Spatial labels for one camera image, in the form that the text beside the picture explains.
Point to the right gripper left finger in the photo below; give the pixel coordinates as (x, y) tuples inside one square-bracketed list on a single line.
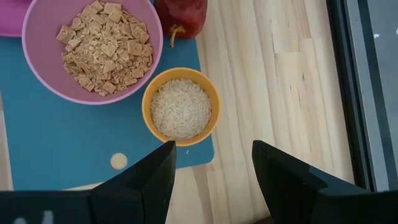
[(140, 193)]

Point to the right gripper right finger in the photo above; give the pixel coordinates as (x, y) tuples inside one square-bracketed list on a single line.
[(286, 186)]

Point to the yellow cup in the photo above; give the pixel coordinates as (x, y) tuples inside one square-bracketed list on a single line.
[(149, 118)]

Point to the light pink bowl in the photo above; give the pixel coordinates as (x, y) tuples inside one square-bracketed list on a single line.
[(40, 62)]

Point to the red apple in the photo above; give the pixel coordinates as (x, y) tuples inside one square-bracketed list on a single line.
[(183, 15)]

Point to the magenta plate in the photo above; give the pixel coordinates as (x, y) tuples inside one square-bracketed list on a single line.
[(11, 18)]

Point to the white rice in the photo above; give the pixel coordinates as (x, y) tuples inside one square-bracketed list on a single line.
[(181, 109)]

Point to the blue placemat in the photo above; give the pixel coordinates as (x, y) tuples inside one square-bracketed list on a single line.
[(62, 140)]

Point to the cereal squares pile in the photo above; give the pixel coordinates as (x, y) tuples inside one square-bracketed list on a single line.
[(105, 49)]

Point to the black aluminium table frame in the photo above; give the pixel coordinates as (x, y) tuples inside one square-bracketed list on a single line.
[(337, 93)]

